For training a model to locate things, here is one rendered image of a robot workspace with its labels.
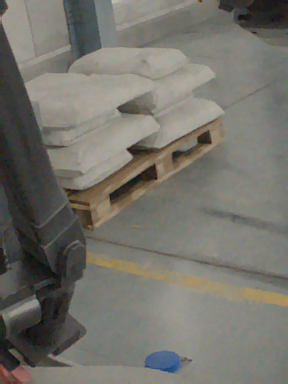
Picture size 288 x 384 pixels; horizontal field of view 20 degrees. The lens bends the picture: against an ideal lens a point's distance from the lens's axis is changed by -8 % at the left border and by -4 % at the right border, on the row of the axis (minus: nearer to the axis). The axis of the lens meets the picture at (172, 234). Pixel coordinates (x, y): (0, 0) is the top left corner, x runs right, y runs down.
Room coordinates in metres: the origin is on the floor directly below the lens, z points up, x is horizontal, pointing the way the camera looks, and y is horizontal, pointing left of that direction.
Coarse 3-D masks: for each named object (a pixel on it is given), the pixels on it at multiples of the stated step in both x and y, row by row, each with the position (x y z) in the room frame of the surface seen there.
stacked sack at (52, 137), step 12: (96, 120) 3.82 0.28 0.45; (108, 120) 3.86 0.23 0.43; (48, 132) 3.73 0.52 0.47; (60, 132) 3.68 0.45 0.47; (72, 132) 3.71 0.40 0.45; (84, 132) 3.74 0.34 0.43; (96, 132) 3.80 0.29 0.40; (48, 144) 3.74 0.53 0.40; (60, 144) 3.66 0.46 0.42; (72, 144) 3.70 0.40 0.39
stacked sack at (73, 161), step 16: (112, 128) 3.86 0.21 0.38; (128, 128) 3.87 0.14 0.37; (144, 128) 3.93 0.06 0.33; (80, 144) 3.72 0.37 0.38; (96, 144) 3.70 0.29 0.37; (112, 144) 3.73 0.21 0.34; (128, 144) 3.82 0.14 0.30; (64, 160) 3.63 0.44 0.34; (80, 160) 3.58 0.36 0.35; (96, 160) 3.62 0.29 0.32; (64, 176) 3.63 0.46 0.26; (80, 176) 3.57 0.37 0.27
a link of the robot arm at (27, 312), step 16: (32, 256) 0.88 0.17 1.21; (64, 256) 0.82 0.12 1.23; (80, 256) 0.84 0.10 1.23; (16, 272) 0.84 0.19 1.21; (32, 272) 0.84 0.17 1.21; (48, 272) 0.85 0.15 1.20; (64, 272) 0.83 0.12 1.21; (80, 272) 0.85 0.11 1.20; (0, 288) 0.81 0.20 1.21; (16, 288) 0.81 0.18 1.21; (32, 288) 0.82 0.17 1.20; (0, 304) 0.79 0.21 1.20; (16, 304) 0.81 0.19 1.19; (32, 304) 0.82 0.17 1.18; (0, 320) 0.79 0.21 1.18; (16, 320) 0.80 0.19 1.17; (32, 320) 0.82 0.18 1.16; (0, 336) 0.80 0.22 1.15
